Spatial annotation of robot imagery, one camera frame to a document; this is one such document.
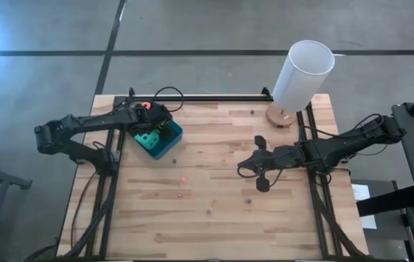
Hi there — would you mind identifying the large teal foam die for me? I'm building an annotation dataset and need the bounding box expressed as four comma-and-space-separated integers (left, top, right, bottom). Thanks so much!
134, 131, 161, 151

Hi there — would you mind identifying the white paper sheet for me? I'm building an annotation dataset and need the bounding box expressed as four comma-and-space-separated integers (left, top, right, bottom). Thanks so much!
351, 183, 378, 230

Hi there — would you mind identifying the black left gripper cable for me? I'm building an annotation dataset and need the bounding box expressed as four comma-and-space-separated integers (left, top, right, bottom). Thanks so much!
154, 86, 186, 114

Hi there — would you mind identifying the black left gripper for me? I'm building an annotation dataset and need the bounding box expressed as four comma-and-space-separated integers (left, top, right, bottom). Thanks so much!
132, 103, 174, 142

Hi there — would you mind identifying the black tripod stand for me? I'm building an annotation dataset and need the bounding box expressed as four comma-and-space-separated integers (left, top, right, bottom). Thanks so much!
0, 152, 33, 262

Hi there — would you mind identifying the white cylindrical lamp shade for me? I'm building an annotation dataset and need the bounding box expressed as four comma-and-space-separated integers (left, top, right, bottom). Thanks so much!
271, 39, 336, 113

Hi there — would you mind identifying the black aluminium table frame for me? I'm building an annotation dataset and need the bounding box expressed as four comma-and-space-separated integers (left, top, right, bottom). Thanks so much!
60, 87, 370, 261

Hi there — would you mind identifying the blue plastic bin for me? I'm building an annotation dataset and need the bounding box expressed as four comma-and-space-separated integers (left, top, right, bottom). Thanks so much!
129, 105, 185, 160

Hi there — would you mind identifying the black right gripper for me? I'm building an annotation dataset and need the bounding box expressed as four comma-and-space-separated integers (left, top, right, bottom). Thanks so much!
248, 135, 308, 193

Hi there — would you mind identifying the round wooden lamp base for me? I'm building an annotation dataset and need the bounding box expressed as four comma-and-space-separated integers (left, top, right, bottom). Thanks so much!
265, 101, 298, 129

